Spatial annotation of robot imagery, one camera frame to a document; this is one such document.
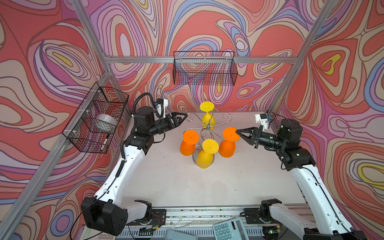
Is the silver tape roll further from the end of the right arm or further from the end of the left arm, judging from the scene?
the end of the right arm

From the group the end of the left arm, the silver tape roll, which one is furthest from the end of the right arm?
the silver tape roll

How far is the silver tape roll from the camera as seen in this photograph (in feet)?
2.33
